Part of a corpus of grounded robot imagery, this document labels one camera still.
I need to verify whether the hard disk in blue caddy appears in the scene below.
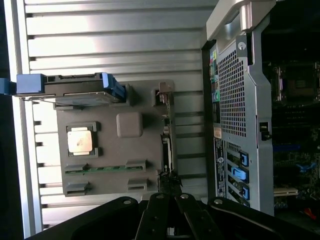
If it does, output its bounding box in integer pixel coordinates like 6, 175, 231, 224
0, 71, 126, 106

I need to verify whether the white expansion slot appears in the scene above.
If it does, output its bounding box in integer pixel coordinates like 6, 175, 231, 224
273, 188, 299, 197

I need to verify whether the CPU socket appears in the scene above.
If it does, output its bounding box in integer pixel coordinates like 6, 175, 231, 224
272, 62, 320, 101

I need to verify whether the green RAM stick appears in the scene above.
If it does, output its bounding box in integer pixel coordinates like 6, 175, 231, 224
64, 165, 146, 174

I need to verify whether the green motherboard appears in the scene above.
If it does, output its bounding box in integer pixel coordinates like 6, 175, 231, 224
262, 59, 320, 212

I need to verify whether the open grey PC case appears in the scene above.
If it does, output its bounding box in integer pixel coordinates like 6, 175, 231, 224
201, 0, 320, 218

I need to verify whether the blue expansion slot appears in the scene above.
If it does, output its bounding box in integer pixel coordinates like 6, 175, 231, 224
272, 145, 320, 153

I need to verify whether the red wire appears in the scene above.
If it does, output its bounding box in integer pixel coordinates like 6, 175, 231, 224
302, 206, 318, 219

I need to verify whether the silver CPU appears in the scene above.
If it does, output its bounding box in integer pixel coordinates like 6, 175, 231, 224
66, 129, 94, 154

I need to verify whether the grey parts rack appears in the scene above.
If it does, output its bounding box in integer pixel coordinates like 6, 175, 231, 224
53, 79, 176, 198

